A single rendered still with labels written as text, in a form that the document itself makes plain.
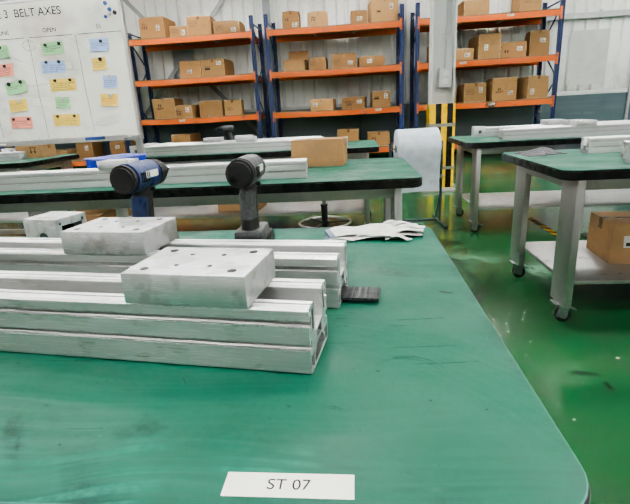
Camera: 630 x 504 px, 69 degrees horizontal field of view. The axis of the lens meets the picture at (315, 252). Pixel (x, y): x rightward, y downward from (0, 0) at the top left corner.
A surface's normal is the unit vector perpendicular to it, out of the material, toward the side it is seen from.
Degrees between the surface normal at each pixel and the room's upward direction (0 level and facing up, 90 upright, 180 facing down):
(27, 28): 90
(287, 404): 0
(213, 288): 90
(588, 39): 90
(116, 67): 90
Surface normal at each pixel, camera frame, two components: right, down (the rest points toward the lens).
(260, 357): -0.22, 0.29
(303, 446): -0.05, -0.95
